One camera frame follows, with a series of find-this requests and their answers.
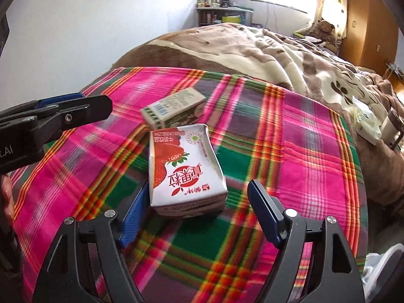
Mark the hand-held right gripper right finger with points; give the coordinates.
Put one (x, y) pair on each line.
(265, 211)

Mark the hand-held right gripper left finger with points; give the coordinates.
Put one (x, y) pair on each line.
(134, 217)

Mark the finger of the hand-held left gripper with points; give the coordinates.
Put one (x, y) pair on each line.
(79, 112)
(60, 100)

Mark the strawberry print milk carton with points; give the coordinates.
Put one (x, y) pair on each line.
(183, 170)

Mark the white round bin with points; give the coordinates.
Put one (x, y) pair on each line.
(391, 257)

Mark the person's left hand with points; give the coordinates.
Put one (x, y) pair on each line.
(5, 198)

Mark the pink green plaid cloth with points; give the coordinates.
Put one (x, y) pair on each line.
(252, 132)

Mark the green beige drink carton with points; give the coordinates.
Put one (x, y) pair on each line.
(170, 104)

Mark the pale blue bin liner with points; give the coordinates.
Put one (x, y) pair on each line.
(374, 268)

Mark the white tissue pack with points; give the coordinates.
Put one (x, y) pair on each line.
(367, 126)

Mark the steel tumbler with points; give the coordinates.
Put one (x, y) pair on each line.
(391, 123)

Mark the small shelf table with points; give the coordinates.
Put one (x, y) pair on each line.
(221, 13)

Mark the green flat box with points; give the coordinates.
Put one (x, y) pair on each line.
(301, 32)

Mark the brown teddy bear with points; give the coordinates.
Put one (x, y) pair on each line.
(325, 29)

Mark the wooden wardrobe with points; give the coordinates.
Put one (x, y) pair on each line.
(369, 22)

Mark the patterned curtain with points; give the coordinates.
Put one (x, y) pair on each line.
(331, 3)

